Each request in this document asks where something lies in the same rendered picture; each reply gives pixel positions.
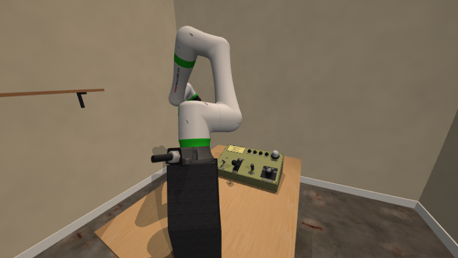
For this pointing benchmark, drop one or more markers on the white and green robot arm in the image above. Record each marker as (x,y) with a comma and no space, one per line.
(196,119)

